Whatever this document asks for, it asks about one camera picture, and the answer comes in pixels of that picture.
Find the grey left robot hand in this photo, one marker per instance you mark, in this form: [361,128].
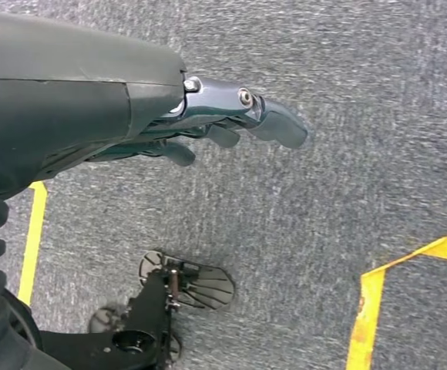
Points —
[73,102]

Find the yellow floor tape strip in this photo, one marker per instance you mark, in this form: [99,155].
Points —
[32,240]

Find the yellow floor tape corner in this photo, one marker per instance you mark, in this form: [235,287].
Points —
[370,306]

